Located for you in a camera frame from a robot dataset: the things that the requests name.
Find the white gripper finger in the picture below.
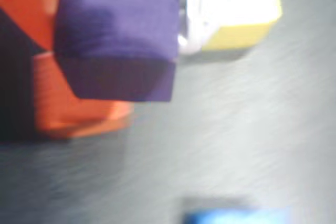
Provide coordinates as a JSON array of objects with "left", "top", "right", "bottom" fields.
[{"left": 177, "top": 0, "right": 219, "bottom": 55}]

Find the purple cube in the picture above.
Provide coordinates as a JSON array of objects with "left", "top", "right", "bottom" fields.
[{"left": 53, "top": 0, "right": 181, "bottom": 103}]

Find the yellow cube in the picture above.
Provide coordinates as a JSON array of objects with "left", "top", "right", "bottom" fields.
[{"left": 201, "top": 0, "right": 283, "bottom": 52}]

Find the orange cube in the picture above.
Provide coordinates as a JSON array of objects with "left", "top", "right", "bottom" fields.
[{"left": 33, "top": 50, "right": 135, "bottom": 140}]

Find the blue cube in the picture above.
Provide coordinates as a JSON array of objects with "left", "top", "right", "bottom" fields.
[{"left": 182, "top": 202, "right": 293, "bottom": 224}]

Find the black table mat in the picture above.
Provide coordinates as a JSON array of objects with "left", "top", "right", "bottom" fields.
[{"left": 0, "top": 0, "right": 336, "bottom": 224}]

